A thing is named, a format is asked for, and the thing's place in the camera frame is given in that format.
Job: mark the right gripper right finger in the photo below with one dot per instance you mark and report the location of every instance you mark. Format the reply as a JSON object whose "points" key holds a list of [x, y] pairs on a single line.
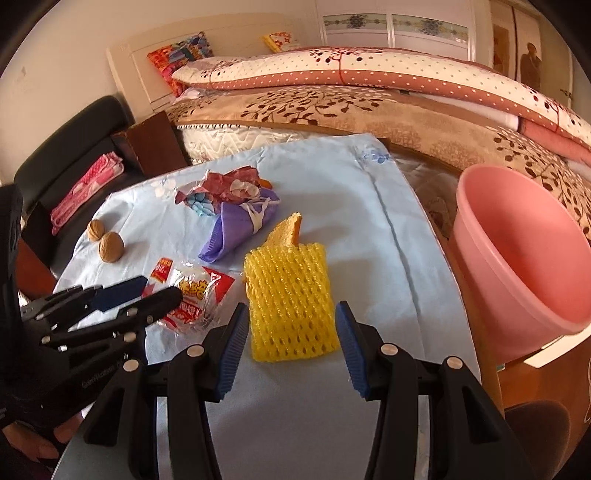
{"points": [[361, 345]]}

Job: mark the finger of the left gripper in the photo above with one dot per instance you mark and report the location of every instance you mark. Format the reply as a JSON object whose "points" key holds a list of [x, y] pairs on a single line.
{"points": [[133, 318], [75, 303]]}

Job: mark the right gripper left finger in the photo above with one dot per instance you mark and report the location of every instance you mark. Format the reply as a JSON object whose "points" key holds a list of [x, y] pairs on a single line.
{"points": [[223, 347]]}

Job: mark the orange peel piece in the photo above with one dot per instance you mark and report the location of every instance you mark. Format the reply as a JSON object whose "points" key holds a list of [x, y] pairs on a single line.
{"points": [[286, 233]]}

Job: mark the left hand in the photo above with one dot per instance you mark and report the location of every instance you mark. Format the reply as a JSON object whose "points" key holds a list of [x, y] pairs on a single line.
{"points": [[36, 447]]}

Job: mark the red white snack bag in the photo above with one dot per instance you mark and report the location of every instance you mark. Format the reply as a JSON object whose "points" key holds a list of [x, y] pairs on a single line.
{"points": [[203, 289]]}

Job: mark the walnut near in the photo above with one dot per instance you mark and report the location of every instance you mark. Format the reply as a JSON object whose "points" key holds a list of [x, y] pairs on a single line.
{"points": [[110, 247]]}

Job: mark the walnut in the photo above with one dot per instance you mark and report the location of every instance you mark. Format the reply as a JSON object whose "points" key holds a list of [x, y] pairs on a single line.
{"points": [[95, 230], [110, 247]]}

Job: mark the light blue tablecloth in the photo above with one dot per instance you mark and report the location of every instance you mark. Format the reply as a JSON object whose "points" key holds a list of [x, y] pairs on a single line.
{"points": [[365, 239]]}

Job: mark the walnut far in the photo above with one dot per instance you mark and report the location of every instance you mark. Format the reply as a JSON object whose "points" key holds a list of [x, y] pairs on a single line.
{"points": [[95, 230]]}

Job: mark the crumpled red white wrapper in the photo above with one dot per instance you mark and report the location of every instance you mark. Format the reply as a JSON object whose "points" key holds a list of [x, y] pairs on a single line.
{"points": [[206, 196]]}

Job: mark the pink folded cloth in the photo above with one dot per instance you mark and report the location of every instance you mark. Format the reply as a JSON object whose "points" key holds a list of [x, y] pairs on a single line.
{"points": [[104, 170]]}

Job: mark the dark wooden nightstand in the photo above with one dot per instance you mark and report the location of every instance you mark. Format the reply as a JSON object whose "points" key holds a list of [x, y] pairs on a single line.
{"points": [[152, 146]]}

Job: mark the black leather chair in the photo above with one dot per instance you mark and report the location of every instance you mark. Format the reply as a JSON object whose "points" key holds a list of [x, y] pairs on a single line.
{"points": [[52, 169]]}

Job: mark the pink plastic basin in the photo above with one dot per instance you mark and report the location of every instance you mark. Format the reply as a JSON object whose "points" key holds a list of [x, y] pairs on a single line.
{"points": [[525, 258]]}

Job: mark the cream bed headboard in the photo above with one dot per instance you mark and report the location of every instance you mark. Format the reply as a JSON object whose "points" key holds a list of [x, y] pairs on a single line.
{"points": [[141, 66]]}

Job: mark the brown leaf pattern blanket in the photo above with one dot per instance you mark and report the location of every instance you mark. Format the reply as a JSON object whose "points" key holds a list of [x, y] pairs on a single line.
{"points": [[438, 133]]}

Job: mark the colourful patterned pillow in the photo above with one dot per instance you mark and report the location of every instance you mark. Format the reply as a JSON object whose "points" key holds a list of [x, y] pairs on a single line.
{"points": [[167, 59]]}

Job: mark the polka dot folded quilt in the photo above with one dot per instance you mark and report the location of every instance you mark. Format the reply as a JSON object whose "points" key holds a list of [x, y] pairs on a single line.
{"points": [[398, 69]]}

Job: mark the yellow red pillow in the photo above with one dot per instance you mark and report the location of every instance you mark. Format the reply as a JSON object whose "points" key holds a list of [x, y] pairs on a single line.
{"points": [[282, 41]]}

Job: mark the white wardrobe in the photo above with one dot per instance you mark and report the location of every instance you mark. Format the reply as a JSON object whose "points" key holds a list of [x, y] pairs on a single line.
{"points": [[460, 29]]}

